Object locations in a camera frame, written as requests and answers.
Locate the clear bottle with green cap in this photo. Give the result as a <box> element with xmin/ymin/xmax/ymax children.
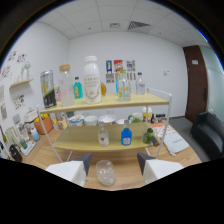
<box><xmin>118</xmin><ymin>69</ymin><xmax>132</xmax><ymax>103</ymax></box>

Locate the clear glass cup with ice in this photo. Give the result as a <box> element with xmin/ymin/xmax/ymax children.
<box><xmin>95</xmin><ymin>159</ymin><xmax>117</xmax><ymax>187</ymax></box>

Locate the yellow cup with white lid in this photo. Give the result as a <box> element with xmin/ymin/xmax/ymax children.
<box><xmin>142</xmin><ymin>106</ymin><xmax>153</xmax><ymax>123</ymax></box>

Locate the dark wooden muddler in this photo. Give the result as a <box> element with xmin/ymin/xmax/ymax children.
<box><xmin>149</xmin><ymin>134</ymin><xmax>161</xmax><ymax>147</ymax></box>

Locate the white folded cloth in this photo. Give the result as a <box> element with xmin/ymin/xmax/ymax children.
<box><xmin>163</xmin><ymin>133</ymin><xmax>191</xmax><ymax>157</ymax></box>

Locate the glass jar of limes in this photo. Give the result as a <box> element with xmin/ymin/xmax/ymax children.
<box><xmin>142</xmin><ymin>127</ymin><xmax>155</xmax><ymax>145</ymax></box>

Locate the blue liquid bottle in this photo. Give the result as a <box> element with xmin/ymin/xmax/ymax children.
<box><xmin>120</xmin><ymin>119</ymin><xmax>133</xmax><ymax>147</ymax></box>

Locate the clear bottle with red label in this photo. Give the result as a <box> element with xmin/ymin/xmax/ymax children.
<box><xmin>97</xmin><ymin>121</ymin><xmax>110</xmax><ymax>148</ymax></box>

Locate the white kitchen scale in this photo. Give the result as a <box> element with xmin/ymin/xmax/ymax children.
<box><xmin>20</xmin><ymin>139</ymin><xmax>37</xmax><ymax>157</ymax></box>

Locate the white bowl with blue rim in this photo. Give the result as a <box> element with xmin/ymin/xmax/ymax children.
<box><xmin>68</xmin><ymin>114</ymin><xmax>85</xmax><ymax>128</ymax></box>

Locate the small white and blue bottle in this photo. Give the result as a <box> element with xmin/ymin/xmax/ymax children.
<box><xmin>30</xmin><ymin>127</ymin><xmax>41</xmax><ymax>142</ymax></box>

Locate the orange fruit basket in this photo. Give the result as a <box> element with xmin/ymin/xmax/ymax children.
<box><xmin>34</xmin><ymin>114</ymin><xmax>55</xmax><ymax>136</ymax></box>

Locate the black kettle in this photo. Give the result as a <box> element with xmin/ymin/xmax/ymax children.
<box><xmin>8</xmin><ymin>144</ymin><xmax>24</xmax><ymax>164</ymax></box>

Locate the black armchair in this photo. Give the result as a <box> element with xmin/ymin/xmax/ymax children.
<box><xmin>190</xmin><ymin>111</ymin><xmax>224</xmax><ymax>162</ymax></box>

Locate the small teal liquid bottle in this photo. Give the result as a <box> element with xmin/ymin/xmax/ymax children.
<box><xmin>73</xmin><ymin>76</ymin><xmax>84</xmax><ymax>100</ymax></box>

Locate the glass jar with cork lid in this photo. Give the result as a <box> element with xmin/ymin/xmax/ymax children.
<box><xmin>58</xmin><ymin>64</ymin><xmax>77</xmax><ymax>108</ymax></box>

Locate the black and yellow can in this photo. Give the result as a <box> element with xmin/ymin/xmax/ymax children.
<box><xmin>40</xmin><ymin>69</ymin><xmax>58</xmax><ymax>109</ymax></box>

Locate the clear bottle with blue cap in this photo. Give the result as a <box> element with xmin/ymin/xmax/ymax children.
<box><xmin>135</xmin><ymin>72</ymin><xmax>147</xmax><ymax>96</ymax></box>

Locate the large white milk bottle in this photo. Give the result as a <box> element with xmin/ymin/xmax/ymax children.
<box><xmin>83</xmin><ymin>55</ymin><xmax>103</xmax><ymax>105</ymax></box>

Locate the brown door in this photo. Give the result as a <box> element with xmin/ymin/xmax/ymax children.
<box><xmin>182</xmin><ymin>45</ymin><xmax>209</xmax><ymax>123</ymax></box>

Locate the two-tier wooden white-frame shelf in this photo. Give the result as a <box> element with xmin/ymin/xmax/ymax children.
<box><xmin>36</xmin><ymin>87</ymin><xmax>174</xmax><ymax>164</ymax></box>

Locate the wooden wall shelf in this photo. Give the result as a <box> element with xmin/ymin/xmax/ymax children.
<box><xmin>9</xmin><ymin>78</ymin><xmax>35</xmax><ymax>90</ymax></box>

